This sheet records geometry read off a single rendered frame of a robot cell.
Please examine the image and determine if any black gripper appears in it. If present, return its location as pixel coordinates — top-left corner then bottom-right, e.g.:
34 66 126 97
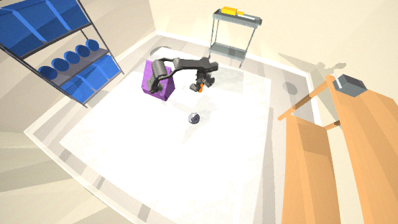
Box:
189 73 211 92

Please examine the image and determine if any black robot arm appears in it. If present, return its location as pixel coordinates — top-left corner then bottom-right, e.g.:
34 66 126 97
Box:
146 57 218 94

